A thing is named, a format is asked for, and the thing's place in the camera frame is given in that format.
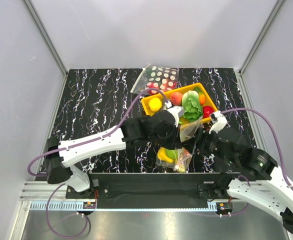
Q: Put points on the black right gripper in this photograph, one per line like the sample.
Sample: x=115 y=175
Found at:
x=201 y=136

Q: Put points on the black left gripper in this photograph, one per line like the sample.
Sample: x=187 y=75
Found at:
x=174 y=143

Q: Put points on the green fake apple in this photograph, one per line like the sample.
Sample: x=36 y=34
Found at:
x=173 y=154

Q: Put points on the clear zip top bag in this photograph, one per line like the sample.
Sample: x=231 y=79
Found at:
x=179 y=159

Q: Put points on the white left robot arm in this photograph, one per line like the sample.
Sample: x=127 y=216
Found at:
x=161 y=128

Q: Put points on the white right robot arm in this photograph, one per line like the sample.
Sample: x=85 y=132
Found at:
x=252 y=164

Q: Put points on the yellow fake banana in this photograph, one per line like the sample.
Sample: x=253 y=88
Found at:
x=161 y=155

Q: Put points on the red fake tomato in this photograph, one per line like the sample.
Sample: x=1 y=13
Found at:
x=207 y=111

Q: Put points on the green fake cabbage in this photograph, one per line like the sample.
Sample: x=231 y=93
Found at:
x=192 y=107

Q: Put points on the yellow fake lemon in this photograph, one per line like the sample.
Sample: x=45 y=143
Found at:
x=155 y=104

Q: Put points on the fake peach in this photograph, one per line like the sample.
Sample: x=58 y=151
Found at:
x=176 y=98

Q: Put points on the small fake carrot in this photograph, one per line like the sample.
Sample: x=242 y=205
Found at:
x=202 y=98

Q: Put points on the polka dot zip bag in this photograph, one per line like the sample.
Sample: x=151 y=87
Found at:
x=158 y=77

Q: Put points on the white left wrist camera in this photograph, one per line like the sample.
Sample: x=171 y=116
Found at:
x=175 y=110

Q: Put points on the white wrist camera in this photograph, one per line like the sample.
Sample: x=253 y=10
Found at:
x=219 y=121
x=175 y=110

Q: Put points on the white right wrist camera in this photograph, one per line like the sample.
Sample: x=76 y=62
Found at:
x=219 y=121

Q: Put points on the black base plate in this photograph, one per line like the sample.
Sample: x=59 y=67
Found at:
x=113 y=185

